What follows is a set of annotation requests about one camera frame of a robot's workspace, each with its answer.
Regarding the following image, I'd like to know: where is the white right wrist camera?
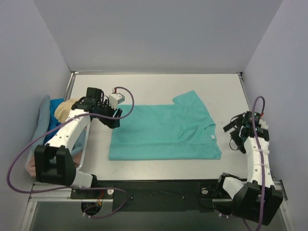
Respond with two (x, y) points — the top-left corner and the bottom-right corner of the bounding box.
(259, 118), (269, 131)

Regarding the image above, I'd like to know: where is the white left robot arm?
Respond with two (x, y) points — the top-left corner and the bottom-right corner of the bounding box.
(34, 88), (125, 198)

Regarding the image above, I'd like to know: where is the white laundry bin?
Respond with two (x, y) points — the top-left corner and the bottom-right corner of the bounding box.
(25, 120), (91, 179)

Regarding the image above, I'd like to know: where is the pink t shirt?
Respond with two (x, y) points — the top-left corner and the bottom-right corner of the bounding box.
(26, 152), (82, 177)

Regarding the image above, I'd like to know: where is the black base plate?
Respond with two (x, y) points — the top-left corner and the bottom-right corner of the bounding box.
(70, 180), (232, 214)

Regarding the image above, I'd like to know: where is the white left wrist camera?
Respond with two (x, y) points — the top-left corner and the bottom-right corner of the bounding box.
(108, 88), (125, 109)

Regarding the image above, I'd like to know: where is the aluminium frame rail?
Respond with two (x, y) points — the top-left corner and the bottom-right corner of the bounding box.
(29, 181), (288, 203)

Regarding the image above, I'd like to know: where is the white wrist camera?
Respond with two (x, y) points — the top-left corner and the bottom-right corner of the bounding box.
(108, 88), (125, 109)
(259, 118), (269, 131)

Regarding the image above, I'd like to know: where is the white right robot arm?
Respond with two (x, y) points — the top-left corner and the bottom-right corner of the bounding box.
(214, 111), (283, 226)

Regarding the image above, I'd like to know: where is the teal t shirt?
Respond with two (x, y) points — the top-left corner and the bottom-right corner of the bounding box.
(108, 90), (221, 161)

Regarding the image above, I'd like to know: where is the light blue t shirt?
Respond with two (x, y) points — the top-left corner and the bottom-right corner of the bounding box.
(30, 94), (85, 157)

